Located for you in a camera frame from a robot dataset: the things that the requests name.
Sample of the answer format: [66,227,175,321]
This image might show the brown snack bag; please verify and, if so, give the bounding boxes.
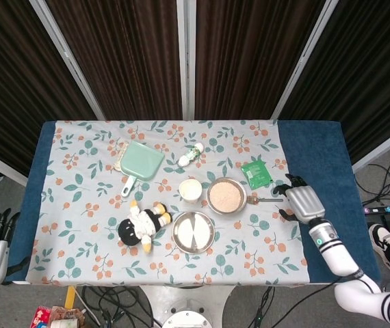
[49,305,87,328]

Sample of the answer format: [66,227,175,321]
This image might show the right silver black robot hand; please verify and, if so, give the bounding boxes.
[272,173,326,225]

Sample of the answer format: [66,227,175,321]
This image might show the dark ribbed partition panel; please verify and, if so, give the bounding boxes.
[185,0,340,121]
[0,0,105,187]
[29,0,186,121]
[272,0,390,172]

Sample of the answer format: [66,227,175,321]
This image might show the metal spoon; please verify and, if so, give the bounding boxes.
[248,195,284,206]

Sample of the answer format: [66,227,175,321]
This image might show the metal bowl of grain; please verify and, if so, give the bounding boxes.
[206,177,248,216]

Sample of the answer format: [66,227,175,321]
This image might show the mint green dustpan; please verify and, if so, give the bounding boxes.
[119,140,166,197]

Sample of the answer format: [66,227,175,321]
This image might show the red snack packet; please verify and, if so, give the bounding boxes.
[30,305,53,328]

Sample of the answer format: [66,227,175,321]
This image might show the yellow strip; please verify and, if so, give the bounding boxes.
[65,286,77,308]

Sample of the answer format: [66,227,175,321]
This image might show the black white plush doll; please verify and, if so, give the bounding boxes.
[118,200,173,254]

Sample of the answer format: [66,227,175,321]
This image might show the black white sneaker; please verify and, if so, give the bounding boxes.
[368,223,390,264]

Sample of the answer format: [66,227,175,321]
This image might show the blue table cover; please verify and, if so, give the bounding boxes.
[3,120,381,284]

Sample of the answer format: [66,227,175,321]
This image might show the black power strip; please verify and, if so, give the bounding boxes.
[362,204,390,216]

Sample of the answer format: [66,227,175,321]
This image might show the steel plate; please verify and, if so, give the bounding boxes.
[172,211,216,254]

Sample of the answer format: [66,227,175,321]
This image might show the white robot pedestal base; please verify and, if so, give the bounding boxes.
[140,285,237,328]

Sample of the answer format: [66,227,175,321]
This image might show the black cables under table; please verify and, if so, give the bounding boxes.
[78,286,157,328]

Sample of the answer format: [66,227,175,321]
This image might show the floral tablecloth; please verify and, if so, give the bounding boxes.
[25,119,311,286]

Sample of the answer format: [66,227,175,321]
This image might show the white paper cup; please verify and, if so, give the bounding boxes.
[178,178,203,205]

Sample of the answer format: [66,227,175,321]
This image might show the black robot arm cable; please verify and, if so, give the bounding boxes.
[258,269,382,322]

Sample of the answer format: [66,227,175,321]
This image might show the small white green bottle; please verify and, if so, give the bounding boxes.
[177,143,205,167]

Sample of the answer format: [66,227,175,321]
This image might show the green sachet packet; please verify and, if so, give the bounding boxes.
[241,159,273,190]

